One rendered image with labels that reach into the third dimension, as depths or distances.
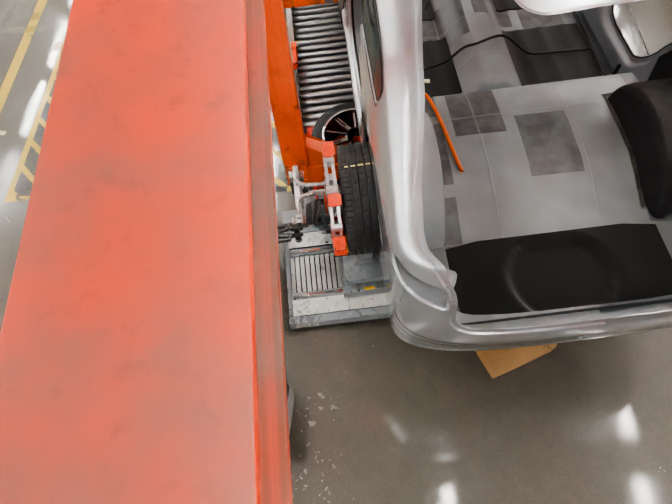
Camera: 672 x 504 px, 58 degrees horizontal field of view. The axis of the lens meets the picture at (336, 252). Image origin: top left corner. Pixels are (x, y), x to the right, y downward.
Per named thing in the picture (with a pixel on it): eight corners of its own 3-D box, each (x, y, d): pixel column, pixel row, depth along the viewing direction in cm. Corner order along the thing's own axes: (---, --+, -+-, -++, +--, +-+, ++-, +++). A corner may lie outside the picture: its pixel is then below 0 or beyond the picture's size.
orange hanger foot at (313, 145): (387, 174, 411) (387, 140, 382) (311, 184, 412) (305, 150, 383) (383, 156, 420) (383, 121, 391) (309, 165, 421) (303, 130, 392)
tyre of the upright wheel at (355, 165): (375, 196, 407) (390, 273, 365) (341, 201, 408) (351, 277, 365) (372, 117, 357) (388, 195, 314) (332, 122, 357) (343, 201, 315)
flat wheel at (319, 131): (416, 169, 444) (418, 148, 424) (334, 201, 434) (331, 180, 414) (379, 111, 478) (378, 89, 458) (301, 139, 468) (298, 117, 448)
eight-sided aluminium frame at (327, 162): (346, 263, 370) (341, 211, 324) (336, 264, 370) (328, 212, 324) (337, 193, 399) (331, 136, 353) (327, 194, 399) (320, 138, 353)
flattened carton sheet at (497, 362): (565, 345, 392) (567, 342, 389) (492, 379, 384) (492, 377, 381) (539, 307, 408) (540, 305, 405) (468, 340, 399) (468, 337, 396)
